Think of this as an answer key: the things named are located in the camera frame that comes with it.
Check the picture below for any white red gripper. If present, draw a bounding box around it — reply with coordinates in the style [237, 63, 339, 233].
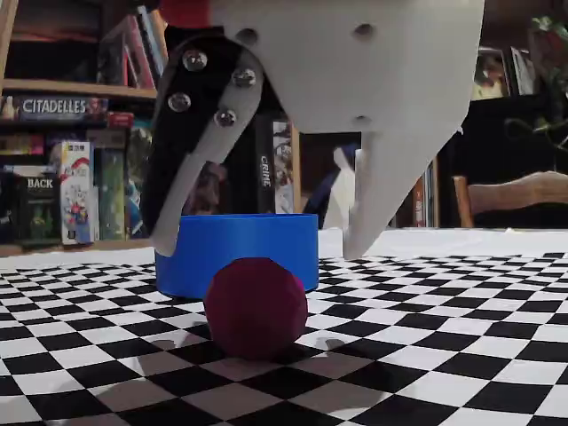
[159, 0, 485, 261]

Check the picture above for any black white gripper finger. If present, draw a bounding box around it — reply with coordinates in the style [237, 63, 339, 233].
[139, 35, 264, 258]

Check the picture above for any pink faceted ball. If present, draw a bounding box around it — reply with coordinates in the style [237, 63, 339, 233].
[203, 256, 310, 359]

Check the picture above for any blue illustrated game box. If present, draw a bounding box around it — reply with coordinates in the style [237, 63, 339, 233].
[126, 128, 154, 239]

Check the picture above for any green game box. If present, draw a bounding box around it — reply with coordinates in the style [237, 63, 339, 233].
[95, 148, 128, 241]

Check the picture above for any black Crime game box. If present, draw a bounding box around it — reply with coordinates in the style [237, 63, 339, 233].
[230, 113, 276, 217]

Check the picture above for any white illustrated game box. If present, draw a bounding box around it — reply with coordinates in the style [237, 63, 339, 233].
[272, 122, 296, 215]

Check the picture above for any white cartoon game box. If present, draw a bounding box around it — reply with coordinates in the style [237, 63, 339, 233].
[59, 140, 97, 245]

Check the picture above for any dark upright game box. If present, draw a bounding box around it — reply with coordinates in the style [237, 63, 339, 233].
[98, 17, 139, 86]

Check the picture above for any blue round plastic box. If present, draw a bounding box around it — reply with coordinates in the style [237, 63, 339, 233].
[154, 213, 320, 299]

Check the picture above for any Citadelles game box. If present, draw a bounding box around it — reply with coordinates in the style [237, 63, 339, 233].
[0, 95, 110, 122]

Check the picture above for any black Back game box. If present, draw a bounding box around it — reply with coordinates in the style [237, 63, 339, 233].
[15, 170, 61, 245]

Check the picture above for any white bag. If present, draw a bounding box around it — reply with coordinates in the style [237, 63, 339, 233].
[304, 146, 369, 232]

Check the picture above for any brown wooden chair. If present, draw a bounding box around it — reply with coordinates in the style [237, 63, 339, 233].
[452, 170, 568, 230]

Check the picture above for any wooden bookshelf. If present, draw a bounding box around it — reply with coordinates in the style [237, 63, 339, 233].
[0, 0, 303, 258]

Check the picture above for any framed picture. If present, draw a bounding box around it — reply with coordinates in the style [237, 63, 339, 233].
[472, 46, 511, 101]
[509, 46, 538, 97]

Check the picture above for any black white checkered paper mat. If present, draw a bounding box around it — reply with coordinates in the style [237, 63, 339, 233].
[0, 226, 568, 426]

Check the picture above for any green leafy plant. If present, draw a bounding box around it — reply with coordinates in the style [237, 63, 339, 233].
[505, 15, 568, 152]

